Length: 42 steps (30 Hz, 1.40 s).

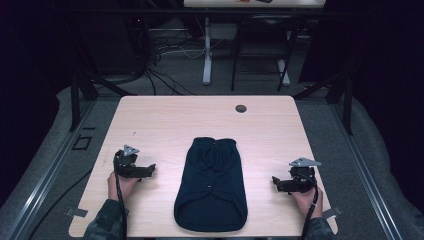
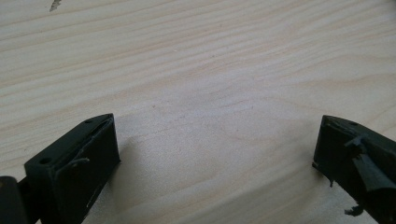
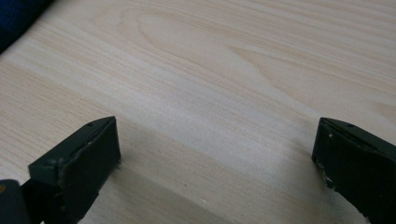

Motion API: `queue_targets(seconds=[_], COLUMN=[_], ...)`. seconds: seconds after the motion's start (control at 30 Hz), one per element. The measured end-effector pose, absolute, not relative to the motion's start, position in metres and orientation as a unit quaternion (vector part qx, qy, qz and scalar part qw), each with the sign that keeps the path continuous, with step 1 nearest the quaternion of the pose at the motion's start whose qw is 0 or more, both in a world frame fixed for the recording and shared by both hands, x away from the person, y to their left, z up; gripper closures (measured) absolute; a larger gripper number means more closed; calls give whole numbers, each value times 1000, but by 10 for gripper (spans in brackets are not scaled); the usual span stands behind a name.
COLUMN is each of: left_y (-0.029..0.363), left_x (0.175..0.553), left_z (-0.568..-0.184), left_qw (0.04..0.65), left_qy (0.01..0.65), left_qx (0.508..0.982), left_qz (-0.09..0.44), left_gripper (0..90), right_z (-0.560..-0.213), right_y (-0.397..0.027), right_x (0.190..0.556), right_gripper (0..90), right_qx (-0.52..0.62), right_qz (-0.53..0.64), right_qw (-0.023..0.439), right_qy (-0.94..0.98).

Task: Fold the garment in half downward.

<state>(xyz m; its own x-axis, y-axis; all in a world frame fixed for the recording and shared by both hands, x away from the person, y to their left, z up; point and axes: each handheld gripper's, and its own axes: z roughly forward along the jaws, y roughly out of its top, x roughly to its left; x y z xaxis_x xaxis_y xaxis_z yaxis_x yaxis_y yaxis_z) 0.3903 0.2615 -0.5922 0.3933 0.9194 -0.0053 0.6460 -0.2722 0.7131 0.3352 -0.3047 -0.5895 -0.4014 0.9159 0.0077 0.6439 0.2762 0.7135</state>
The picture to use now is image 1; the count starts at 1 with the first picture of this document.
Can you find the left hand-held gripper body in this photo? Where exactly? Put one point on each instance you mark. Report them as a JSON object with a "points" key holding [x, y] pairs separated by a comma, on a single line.
{"points": [[128, 165]]}

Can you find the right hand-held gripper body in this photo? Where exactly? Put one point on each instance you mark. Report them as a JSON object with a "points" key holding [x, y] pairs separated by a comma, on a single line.
{"points": [[300, 178]]}

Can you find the dark navy garment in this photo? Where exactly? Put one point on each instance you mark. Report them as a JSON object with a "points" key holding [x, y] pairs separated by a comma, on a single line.
{"points": [[210, 185]]}

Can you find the person's left hand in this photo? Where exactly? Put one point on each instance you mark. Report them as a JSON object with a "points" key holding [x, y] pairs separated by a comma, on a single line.
{"points": [[125, 186]]}

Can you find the person's right hand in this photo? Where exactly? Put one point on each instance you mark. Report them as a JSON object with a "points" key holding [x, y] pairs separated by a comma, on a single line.
{"points": [[308, 201]]}

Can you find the grey tape strip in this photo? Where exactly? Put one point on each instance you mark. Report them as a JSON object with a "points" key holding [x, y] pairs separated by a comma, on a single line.
{"points": [[76, 212], [332, 212]]}

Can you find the round table grommet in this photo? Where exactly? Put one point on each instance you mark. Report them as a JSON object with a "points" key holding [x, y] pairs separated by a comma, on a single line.
{"points": [[240, 108]]}

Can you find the black folding chair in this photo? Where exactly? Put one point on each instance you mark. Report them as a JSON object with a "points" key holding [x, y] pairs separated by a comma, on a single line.
{"points": [[263, 50]]}

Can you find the white desk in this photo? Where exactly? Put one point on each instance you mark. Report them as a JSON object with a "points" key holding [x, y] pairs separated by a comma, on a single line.
{"points": [[233, 33]]}

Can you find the aluminium floor rail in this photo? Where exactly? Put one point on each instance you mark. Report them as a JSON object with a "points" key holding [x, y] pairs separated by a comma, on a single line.
{"points": [[366, 173], [50, 173]]}

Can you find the black metal frame stand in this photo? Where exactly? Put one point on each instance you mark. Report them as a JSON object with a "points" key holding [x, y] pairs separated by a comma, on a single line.
{"points": [[336, 100], [85, 93]]}

